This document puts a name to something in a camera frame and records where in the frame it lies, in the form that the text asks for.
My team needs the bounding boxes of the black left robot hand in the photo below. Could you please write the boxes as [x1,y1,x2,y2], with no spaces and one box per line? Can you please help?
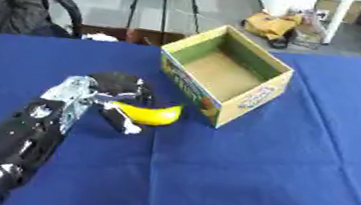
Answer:
[79,67,160,139]

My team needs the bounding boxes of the yellow toy banana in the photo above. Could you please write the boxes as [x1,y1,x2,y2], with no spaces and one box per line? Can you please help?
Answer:
[108,94,186,131]

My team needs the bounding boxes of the tan cardboard box green inside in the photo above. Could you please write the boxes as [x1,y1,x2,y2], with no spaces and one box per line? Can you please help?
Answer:
[150,16,302,139]

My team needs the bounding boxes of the black office chair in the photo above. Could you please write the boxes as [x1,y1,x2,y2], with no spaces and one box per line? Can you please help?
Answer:
[19,0,89,40]

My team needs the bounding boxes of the black tripod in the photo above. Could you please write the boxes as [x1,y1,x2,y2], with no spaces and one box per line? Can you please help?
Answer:
[120,0,206,52]

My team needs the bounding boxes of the yellow bag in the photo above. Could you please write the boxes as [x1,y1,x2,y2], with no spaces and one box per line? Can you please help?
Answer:
[236,7,306,53]

